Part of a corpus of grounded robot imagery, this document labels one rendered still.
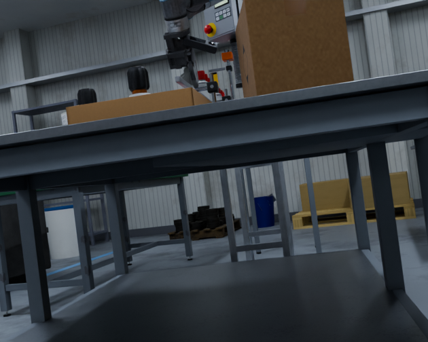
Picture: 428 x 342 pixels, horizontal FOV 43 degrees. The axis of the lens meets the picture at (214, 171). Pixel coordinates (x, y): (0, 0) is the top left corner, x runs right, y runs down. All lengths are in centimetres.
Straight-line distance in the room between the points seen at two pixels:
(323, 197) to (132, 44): 379
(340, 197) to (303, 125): 589
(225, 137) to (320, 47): 43
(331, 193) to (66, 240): 330
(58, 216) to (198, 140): 580
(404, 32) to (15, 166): 695
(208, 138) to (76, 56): 806
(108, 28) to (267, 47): 759
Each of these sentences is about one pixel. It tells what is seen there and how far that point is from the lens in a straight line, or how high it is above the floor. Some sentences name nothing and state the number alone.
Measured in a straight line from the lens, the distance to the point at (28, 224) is 229.
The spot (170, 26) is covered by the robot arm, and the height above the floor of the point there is 120.
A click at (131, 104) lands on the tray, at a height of 86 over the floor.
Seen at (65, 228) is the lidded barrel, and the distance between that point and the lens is 680.
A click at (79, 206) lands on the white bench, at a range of 339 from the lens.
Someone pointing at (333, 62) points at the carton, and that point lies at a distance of 137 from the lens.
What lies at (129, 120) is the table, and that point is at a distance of 105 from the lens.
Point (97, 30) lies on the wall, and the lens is 896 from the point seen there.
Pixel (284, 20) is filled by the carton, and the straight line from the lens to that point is 137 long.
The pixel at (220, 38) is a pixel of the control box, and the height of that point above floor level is 128.
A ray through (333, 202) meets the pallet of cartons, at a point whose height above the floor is 24.
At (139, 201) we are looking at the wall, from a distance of 842.
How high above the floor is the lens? 68
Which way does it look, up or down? 1 degrees up
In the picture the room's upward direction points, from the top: 7 degrees counter-clockwise
